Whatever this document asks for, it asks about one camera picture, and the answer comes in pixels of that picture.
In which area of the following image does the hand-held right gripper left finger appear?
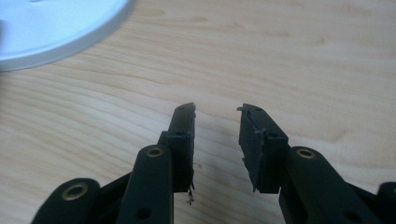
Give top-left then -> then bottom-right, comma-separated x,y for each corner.
165,102 -> 197,206

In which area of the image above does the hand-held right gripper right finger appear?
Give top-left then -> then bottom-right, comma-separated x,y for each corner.
235,103 -> 290,194

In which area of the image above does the round white plate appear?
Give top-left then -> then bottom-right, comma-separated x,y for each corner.
0,0 -> 138,73

